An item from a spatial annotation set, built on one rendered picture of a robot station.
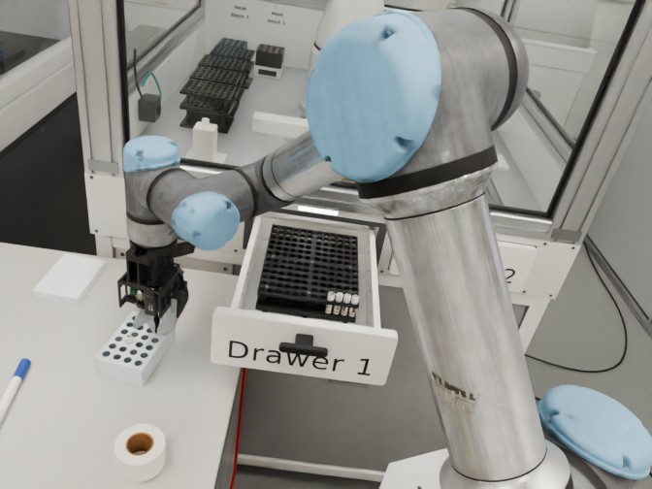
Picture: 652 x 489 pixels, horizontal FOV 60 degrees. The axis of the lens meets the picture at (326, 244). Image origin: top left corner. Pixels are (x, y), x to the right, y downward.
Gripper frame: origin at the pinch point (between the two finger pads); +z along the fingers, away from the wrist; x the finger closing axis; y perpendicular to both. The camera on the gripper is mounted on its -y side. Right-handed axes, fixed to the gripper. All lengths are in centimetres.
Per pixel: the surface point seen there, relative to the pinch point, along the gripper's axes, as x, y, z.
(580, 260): 133, -205, 81
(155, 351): 1.2, 4.8, 1.5
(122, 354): -3.3, 7.4, 1.4
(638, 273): 151, -179, 66
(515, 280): 63, -37, -3
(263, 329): 19.2, 4.3, -9.5
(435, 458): 50, 7, 5
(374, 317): 35.5, -7.1, -8.1
